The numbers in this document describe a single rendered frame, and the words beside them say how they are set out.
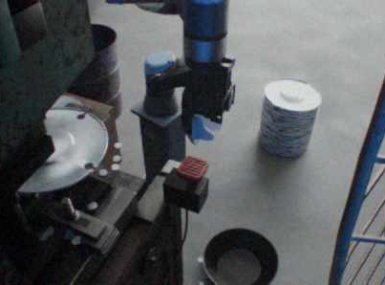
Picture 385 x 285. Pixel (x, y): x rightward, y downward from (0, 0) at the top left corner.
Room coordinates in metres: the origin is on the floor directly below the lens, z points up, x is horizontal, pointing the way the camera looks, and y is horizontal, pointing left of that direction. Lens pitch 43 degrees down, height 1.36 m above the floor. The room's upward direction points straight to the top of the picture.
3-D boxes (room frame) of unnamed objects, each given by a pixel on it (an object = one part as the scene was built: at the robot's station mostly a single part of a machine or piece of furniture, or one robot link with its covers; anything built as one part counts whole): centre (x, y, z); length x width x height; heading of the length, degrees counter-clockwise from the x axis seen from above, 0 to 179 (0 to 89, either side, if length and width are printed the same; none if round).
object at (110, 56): (1.81, 0.60, 0.24); 0.42 x 0.42 x 0.48
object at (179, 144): (1.24, 0.11, 0.23); 0.19 x 0.19 x 0.45; 50
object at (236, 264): (0.76, -0.20, 0.04); 0.30 x 0.30 x 0.07
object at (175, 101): (1.24, 0.11, 0.50); 0.15 x 0.15 x 0.10
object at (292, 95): (1.54, -0.52, 0.31); 0.29 x 0.29 x 0.01
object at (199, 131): (0.56, -0.02, 0.88); 0.06 x 0.03 x 0.09; 66
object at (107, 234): (0.44, 0.23, 0.76); 0.17 x 0.06 x 0.10; 66
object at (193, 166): (0.59, -0.01, 0.72); 0.07 x 0.06 x 0.08; 156
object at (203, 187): (0.60, 0.01, 0.62); 0.10 x 0.06 x 0.20; 66
